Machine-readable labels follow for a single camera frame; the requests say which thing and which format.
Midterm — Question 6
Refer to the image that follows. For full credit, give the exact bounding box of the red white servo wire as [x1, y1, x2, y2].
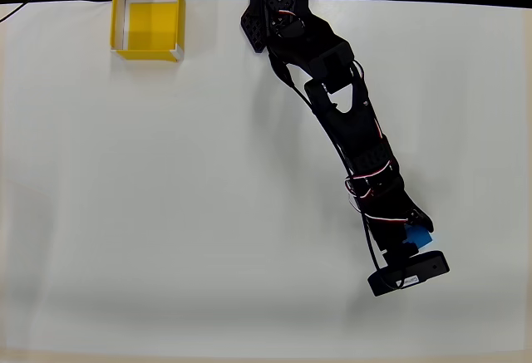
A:
[343, 158, 417, 226]

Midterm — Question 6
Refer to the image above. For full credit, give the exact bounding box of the blue block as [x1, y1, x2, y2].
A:
[403, 224, 434, 253]

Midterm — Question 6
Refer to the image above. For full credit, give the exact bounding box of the thin black cable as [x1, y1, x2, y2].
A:
[0, 0, 114, 23]

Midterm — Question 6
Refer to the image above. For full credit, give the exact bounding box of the black camera cable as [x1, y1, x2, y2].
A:
[265, 49, 411, 292]

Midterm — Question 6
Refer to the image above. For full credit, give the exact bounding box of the yellow open box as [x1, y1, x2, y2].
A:
[109, 0, 186, 63]

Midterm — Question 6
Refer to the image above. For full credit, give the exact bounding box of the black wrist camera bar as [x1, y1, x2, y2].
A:
[367, 249, 451, 298]

